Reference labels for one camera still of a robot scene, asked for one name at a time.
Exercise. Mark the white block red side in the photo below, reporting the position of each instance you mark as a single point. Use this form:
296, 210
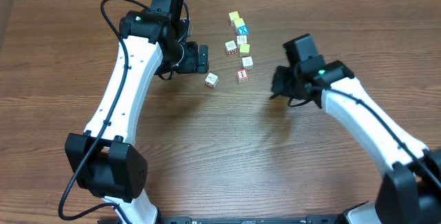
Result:
231, 47

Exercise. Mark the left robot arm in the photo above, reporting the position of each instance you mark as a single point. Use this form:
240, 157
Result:
104, 160

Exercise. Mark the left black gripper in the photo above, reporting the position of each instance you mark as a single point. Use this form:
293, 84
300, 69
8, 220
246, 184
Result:
202, 58

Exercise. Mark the white picture block lower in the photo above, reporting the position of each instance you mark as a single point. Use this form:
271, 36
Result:
247, 63

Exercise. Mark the white block blue D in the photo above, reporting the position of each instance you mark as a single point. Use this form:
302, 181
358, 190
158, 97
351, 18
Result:
211, 80

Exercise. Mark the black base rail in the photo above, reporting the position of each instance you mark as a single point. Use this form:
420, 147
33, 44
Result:
310, 219

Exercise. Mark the yellow block middle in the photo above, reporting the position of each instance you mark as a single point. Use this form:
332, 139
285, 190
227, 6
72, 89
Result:
244, 49

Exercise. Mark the yellow wooden block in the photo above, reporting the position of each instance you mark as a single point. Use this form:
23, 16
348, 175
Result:
238, 23
233, 16

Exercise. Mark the blue X wooden block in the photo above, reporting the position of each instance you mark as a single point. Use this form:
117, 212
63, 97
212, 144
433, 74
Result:
243, 30

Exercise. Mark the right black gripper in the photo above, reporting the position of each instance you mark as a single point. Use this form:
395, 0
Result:
280, 83

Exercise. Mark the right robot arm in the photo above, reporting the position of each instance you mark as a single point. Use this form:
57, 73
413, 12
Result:
410, 171

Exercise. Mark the white picture block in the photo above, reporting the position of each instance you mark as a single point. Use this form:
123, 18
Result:
247, 63
241, 39

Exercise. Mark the yellow top wooden block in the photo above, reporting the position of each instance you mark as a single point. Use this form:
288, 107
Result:
233, 16

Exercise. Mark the red I wooden block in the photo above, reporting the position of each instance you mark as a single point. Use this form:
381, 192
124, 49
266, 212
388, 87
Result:
242, 76

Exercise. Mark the white picture block upper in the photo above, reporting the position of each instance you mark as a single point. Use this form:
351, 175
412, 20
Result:
241, 39

